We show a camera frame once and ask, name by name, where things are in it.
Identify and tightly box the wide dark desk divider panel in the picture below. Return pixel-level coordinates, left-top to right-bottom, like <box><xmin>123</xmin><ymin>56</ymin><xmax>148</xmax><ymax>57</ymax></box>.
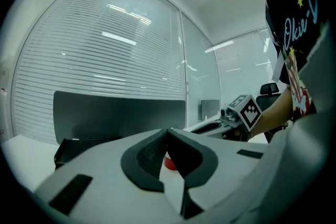
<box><xmin>53</xmin><ymin>91</ymin><xmax>186</xmax><ymax>145</ymax></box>

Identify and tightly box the person's right forearm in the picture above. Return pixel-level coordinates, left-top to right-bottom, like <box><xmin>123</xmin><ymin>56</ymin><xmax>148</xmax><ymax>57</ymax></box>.
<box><xmin>249</xmin><ymin>86</ymin><xmax>293</xmax><ymax>140</ymax></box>

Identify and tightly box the black box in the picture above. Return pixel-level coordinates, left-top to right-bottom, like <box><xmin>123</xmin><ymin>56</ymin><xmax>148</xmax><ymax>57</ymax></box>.
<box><xmin>54</xmin><ymin>136</ymin><xmax>123</xmax><ymax>170</ymax></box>

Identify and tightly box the narrow dark desk divider panel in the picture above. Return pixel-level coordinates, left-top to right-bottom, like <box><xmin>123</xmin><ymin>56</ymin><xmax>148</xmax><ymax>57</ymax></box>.
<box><xmin>201</xmin><ymin>99</ymin><xmax>221</xmax><ymax>122</ymax></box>

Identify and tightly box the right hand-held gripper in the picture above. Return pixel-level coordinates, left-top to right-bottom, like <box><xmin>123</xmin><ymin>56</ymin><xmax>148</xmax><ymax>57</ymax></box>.
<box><xmin>191</xmin><ymin>94</ymin><xmax>263</xmax><ymax>142</ymax></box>

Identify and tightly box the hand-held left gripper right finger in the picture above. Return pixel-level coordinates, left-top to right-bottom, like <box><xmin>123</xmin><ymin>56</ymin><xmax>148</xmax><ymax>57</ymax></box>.
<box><xmin>167</xmin><ymin>128</ymin><xmax>268</xmax><ymax>220</ymax></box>

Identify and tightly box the black office chair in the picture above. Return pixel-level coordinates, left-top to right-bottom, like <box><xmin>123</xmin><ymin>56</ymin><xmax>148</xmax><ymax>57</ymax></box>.
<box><xmin>256</xmin><ymin>82</ymin><xmax>289</xmax><ymax>144</ymax></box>

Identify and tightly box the red tape roll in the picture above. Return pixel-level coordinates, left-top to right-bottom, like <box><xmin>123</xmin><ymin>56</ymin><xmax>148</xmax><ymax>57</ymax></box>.
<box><xmin>163</xmin><ymin>153</ymin><xmax>179</xmax><ymax>171</ymax></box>

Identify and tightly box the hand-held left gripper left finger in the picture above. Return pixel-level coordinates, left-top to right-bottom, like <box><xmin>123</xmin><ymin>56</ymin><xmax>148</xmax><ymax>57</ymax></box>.
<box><xmin>34</xmin><ymin>128</ymin><xmax>182</xmax><ymax>224</ymax></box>

